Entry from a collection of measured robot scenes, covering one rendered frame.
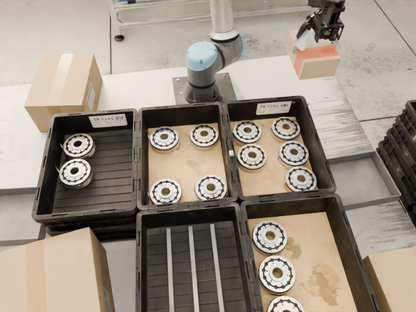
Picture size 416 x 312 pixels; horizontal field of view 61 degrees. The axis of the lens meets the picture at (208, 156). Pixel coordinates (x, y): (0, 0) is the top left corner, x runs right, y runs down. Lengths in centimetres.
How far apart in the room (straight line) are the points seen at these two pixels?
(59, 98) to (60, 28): 196
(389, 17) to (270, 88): 216
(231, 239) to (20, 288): 59
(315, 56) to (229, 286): 74
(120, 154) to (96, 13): 234
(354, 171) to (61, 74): 123
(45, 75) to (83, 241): 78
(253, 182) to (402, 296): 52
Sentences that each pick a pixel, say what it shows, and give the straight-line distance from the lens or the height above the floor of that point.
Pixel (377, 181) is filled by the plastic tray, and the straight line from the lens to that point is 148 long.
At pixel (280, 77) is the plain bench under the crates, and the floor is 70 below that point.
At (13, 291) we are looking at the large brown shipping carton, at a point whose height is 90.
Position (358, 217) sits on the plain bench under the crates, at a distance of 137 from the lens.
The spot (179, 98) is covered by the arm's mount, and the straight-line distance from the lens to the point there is 152.
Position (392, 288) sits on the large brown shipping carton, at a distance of 109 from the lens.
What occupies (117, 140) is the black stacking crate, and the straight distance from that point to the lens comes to 132.
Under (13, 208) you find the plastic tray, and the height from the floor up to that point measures 70.
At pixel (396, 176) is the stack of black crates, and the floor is 26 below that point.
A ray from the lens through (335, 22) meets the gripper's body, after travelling 114.
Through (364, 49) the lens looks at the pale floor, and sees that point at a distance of 321.
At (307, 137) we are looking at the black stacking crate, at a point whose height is 88.
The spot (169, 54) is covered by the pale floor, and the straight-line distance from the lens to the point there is 292.
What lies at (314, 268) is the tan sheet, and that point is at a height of 83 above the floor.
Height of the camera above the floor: 185
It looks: 56 degrees down
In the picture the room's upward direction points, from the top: straight up
